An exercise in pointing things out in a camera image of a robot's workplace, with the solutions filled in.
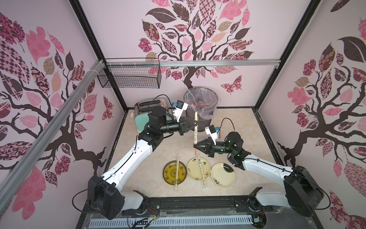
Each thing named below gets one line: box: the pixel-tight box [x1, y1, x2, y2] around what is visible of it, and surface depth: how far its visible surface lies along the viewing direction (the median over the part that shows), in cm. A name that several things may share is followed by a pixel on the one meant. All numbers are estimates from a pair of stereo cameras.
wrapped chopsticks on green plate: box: [174, 154, 181, 192], surface depth 85 cm
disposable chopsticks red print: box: [193, 112, 199, 145], surface depth 67 cm
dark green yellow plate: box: [162, 160, 188, 186], surface depth 87 cm
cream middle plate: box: [186, 156, 212, 181], surface depth 88 cm
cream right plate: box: [210, 162, 236, 188], surface depth 85 cm
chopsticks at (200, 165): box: [197, 153, 208, 191], surface depth 85 cm
